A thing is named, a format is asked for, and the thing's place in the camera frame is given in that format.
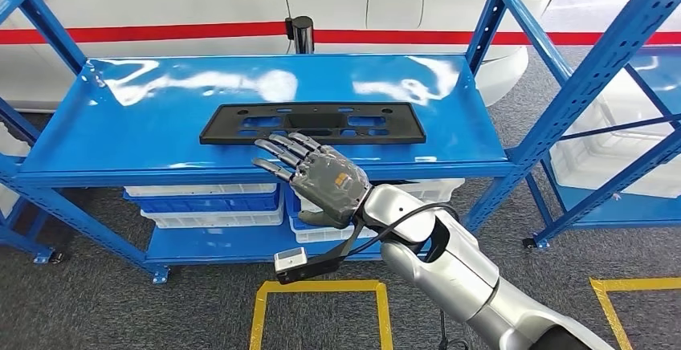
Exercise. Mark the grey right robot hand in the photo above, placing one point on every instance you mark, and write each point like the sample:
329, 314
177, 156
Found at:
330, 183

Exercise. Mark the black plastic plate bracket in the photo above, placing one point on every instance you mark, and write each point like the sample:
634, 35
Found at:
223, 129

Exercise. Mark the blue metal shelf rack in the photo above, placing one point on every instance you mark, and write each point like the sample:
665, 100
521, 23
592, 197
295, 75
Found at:
159, 140
612, 214

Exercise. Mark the yellow floor tape square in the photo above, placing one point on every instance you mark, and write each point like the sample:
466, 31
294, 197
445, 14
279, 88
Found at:
319, 285

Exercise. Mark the stacked white plastic crates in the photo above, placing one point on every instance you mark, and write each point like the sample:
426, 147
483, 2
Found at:
596, 167

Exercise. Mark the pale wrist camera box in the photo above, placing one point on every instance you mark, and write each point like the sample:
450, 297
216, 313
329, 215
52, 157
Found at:
290, 260

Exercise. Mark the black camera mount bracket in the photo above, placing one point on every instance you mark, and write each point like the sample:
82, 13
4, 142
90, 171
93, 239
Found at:
319, 269

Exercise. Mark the shiny black cylinder post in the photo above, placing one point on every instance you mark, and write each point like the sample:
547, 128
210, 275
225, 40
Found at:
302, 36

